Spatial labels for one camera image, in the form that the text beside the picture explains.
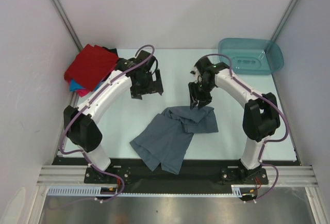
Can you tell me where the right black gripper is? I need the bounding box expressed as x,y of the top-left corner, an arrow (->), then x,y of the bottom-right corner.
188,79 -> 215,109

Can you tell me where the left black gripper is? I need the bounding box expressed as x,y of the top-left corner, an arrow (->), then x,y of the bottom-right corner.
130,69 -> 162,100

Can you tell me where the grey blue polo shirt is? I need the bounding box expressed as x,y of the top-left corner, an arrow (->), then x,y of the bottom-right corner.
130,106 -> 219,175

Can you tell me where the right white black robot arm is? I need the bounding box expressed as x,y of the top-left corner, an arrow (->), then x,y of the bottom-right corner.
188,56 -> 281,183

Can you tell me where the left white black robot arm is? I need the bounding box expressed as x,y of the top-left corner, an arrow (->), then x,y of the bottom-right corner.
63,49 -> 163,183

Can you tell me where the black folded t shirt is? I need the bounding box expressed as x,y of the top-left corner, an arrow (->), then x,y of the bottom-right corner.
102,46 -> 119,60

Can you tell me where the red folded t shirt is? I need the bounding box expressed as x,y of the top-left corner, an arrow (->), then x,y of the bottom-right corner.
64,44 -> 118,91

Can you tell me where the teal transparent plastic bin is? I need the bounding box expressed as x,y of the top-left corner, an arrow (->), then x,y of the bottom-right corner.
218,38 -> 284,75

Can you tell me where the pink folded t shirt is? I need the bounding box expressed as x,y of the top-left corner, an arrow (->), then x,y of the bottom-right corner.
75,89 -> 90,98

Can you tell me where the blue folded t shirt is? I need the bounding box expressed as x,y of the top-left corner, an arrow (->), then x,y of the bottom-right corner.
69,79 -> 85,92

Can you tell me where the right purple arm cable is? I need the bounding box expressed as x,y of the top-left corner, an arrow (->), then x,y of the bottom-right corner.
207,53 -> 289,204

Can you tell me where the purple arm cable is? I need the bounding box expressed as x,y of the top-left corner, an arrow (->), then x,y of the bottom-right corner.
207,53 -> 289,204
48,44 -> 156,211

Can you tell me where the left aluminium side rail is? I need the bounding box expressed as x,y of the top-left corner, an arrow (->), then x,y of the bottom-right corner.
56,93 -> 79,156

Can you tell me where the aluminium side rail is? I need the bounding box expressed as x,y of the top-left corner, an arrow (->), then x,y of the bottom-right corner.
56,93 -> 79,156
272,74 -> 302,164

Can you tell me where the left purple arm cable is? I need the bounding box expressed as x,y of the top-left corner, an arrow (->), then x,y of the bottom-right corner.
48,44 -> 156,211

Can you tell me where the right aluminium side rail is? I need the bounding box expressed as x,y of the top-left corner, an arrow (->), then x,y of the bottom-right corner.
272,74 -> 302,164

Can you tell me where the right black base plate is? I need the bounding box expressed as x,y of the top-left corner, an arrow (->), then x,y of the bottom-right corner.
220,167 -> 269,185

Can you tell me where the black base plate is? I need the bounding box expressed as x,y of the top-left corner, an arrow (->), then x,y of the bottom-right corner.
220,167 -> 269,185
84,166 -> 131,184

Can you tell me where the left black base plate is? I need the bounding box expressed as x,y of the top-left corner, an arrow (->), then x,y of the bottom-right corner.
84,166 -> 131,184

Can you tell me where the right grey cable duct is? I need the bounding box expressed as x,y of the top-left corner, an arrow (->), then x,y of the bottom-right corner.
231,185 -> 258,198

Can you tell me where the grey cable duct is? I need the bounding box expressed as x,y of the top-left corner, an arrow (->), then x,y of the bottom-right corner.
48,186 -> 118,197
231,185 -> 258,198

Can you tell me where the aluminium front frame rail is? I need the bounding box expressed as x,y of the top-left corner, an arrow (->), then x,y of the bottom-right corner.
37,165 -> 318,187

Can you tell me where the left aluminium corner post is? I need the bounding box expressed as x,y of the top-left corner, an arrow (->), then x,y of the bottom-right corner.
50,0 -> 83,51

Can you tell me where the aluminium corner post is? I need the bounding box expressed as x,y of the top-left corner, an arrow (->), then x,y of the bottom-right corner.
50,0 -> 83,51
270,0 -> 300,42

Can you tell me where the left grey cable duct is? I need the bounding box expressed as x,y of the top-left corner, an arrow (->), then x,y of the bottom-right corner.
48,186 -> 118,197

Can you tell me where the right aluminium corner post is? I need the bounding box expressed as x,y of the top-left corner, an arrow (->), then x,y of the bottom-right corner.
270,0 -> 300,42

